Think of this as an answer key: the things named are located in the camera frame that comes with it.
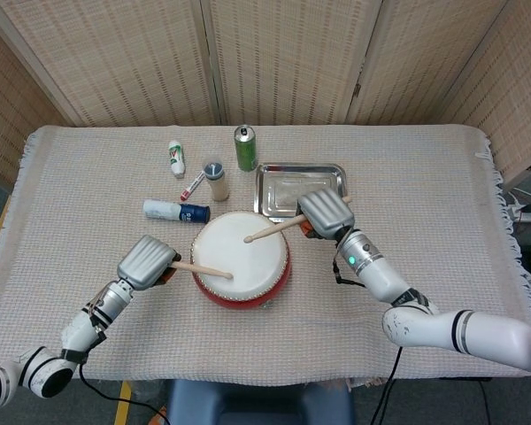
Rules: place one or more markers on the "white bottle with blue cap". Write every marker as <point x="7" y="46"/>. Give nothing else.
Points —
<point x="168" y="210"/>

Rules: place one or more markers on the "red drum with white head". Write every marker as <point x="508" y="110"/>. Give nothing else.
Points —
<point x="239" y="257"/>

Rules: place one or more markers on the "red and white marker pen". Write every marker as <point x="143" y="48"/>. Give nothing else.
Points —
<point x="191" y="186"/>

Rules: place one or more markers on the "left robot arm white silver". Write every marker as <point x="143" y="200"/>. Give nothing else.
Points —
<point x="84" y="327"/>

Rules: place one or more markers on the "orange object on floor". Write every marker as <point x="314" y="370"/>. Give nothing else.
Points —
<point x="160" y="416"/>

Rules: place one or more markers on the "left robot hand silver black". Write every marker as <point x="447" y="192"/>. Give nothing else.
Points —
<point x="143" y="263"/>

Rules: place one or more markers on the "white power strip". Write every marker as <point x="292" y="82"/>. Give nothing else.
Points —
<point x="528" y="217"/>

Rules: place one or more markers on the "beige bottle with clear cap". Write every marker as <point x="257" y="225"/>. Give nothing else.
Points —
<point x="216" y="183"/>

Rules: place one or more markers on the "small white green-label bottle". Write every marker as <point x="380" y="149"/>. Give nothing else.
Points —
<point x="176" y="157"/>

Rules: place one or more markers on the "green drink can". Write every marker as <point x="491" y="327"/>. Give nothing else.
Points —
<point x="246" y="152"/>

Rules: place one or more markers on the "wooden drumstick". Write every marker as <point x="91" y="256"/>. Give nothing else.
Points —
<point x="270" y="231"/>
<point x="203" y="270"/>

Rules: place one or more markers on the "rectangular stainless steel tray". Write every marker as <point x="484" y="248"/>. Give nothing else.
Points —
<point x="283" y="177"/>

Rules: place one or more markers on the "beige woven tablecloth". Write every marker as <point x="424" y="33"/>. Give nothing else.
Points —
<point x="93" y="199"/>

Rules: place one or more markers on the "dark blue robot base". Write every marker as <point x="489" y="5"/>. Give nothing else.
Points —
<point x="256" y="403"/>

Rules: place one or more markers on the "woven folding screen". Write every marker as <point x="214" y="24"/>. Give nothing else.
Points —
<point x="115" y="66"/>

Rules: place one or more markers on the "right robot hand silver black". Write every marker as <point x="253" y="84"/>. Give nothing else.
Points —
<point x="327" y="212"/>

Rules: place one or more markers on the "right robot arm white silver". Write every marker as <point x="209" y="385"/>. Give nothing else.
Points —
<point x="380" y="274"/>

